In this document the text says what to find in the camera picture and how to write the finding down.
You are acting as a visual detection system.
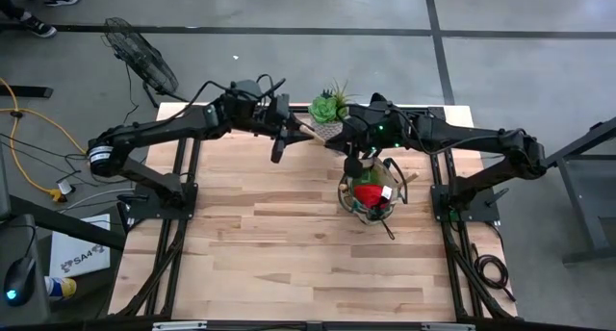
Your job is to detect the potted succulent white pot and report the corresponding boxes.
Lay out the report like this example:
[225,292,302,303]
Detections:
[307,79,357,142]

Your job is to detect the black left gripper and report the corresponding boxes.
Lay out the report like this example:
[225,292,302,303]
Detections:
[261,93,315,165]

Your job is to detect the black metal table frame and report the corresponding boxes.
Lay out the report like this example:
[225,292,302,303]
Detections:
[113,99,519,322]

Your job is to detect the person's leg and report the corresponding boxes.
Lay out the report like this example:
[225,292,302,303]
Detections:
[0,0,29,20]

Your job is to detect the yellow blue white object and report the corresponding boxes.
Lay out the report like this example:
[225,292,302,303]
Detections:
[43,275,78,302]

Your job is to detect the black fan power cable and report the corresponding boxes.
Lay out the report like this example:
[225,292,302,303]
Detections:
[117,64,141,130]

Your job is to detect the coiled black cable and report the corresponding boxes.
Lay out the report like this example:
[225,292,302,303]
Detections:
[471,242,517,303]

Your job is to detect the dark grey metal stand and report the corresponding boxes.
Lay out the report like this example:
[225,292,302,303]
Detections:
[546,116,616,265]

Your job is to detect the tan gardening bag green trim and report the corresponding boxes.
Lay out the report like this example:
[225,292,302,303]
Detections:
[336,156,410,226]

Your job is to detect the yellow extension cord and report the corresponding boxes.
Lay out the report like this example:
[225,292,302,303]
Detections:
[0,77,90,203]

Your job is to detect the white SA4 sign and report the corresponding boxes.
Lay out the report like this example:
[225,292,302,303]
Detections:
[48,213,112,279]

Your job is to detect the dark grey desk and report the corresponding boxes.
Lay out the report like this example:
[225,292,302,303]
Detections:
[0,145,127,327]

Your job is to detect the silver metal bracket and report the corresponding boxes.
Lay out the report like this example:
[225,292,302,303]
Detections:
[421,322,477,331]
[151,320,209,331]

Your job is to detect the black floor fan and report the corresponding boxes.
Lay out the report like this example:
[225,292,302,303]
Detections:
[101,16,190,109]

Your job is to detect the black-handled pruning shears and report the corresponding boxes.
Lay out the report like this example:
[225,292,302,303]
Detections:
[378,217,398,242]

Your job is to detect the black computer mouse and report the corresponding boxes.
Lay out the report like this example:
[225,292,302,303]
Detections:
[2,256,38,308]

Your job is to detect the silver trowel wooden handle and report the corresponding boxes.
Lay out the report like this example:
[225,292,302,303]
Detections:
[298,123,325,143]

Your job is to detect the black flat bar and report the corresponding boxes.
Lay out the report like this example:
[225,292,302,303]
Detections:
[0,85,54,100]

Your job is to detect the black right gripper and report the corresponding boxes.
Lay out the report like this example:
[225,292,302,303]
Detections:
[323,111,392,180]

